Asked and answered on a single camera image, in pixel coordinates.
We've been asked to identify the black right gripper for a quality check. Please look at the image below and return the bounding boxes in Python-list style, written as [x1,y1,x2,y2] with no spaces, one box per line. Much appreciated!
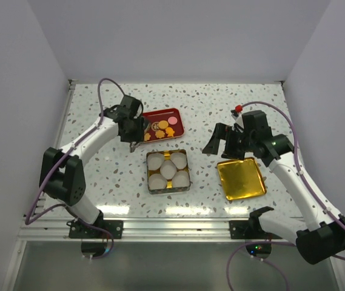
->
[203,122,256,161]

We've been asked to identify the metal tongs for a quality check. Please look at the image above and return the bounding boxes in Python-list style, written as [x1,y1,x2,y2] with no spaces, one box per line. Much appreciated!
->
[129,118,150,153]

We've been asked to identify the orange flower cookie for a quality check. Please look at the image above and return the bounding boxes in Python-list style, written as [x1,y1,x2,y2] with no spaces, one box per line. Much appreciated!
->
[144,133,151,142]

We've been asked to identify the pink round cookie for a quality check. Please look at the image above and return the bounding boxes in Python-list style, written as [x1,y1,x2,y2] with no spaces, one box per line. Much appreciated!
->
[168,116,178,125]

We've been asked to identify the green square cookie tin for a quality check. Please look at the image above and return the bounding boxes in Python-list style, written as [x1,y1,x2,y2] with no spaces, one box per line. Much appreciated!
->
[146,149,191,195]

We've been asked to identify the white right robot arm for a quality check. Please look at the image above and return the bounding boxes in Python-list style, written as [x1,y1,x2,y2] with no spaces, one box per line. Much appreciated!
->
[203,121,345,264]

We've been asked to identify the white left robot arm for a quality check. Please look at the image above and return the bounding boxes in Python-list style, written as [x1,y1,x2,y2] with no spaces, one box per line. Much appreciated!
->
[39,101,149,238]

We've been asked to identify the red tray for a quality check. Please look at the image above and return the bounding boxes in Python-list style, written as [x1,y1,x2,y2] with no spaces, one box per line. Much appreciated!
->
[143,108,184,143]

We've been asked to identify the orange round cookie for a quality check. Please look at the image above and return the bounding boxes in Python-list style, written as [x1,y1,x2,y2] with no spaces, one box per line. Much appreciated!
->
[158,120,169,130]

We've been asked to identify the white paper cup top-left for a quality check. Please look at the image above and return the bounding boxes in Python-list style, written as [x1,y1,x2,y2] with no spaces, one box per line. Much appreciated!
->
[147,153,165,171]

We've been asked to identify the gold tin lid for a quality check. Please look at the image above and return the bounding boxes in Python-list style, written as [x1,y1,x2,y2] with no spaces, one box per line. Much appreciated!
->
[216,158,267,201]

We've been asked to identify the white paper cup top-right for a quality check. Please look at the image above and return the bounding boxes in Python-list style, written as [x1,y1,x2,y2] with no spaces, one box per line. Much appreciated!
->
[170,152,187,170]

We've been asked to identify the white paper cup centre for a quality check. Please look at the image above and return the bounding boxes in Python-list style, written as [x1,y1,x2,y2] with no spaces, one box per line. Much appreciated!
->
[160,160,176,180]

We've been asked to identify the white paper cup bottom-left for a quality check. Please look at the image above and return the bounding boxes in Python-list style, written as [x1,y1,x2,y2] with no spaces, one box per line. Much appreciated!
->
[148,173,167,190]

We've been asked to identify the white paper cup bottom-right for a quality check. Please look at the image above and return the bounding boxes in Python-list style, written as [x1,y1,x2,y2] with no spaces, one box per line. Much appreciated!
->
[172,170,190,188]

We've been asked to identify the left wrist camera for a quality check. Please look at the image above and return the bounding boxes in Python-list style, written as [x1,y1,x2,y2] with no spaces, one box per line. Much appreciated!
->
[120,95,144,118]

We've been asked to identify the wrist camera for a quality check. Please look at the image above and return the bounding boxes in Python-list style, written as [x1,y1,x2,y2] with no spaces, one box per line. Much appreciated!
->
[232,110,269,132]
[120,95,144,118]

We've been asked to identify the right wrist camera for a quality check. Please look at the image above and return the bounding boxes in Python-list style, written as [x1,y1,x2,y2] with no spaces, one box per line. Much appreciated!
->
[232,110,269,132]

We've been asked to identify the black right base bracket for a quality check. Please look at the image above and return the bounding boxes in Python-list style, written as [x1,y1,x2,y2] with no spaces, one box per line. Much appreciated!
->
[229,220,273,240]

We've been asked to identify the black base bracket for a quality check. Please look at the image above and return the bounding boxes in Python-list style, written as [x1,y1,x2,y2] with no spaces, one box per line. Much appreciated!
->
[66,220,124,239]
[229,220,273,240]

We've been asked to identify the black left base bracket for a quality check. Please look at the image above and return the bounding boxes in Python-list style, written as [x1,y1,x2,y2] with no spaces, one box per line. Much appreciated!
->
[66,220,124,239]

